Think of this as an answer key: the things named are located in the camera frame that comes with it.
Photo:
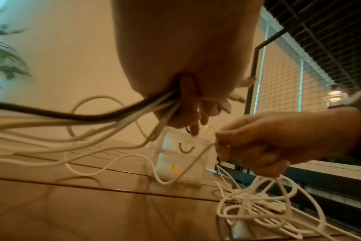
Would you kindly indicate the person's left hand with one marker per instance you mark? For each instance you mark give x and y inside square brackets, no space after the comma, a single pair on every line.
[183,42]

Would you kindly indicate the person's right hand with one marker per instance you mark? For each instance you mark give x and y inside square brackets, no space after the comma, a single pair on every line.
[287,136]

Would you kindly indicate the clear plastic three-drawer organiser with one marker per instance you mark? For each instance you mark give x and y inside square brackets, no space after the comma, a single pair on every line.
[168,146]

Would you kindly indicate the glass pendant lamp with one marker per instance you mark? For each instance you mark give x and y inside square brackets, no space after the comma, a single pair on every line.
[335,96]

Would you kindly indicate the black ceiling grid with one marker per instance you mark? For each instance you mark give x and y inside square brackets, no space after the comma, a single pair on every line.
[326,28]

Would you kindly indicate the brown slatted wooden table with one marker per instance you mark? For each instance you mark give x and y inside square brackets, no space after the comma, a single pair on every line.
[79,211]

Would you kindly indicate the wall light strip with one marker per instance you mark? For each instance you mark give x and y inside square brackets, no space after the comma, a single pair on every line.
[263,77]
[301,87]

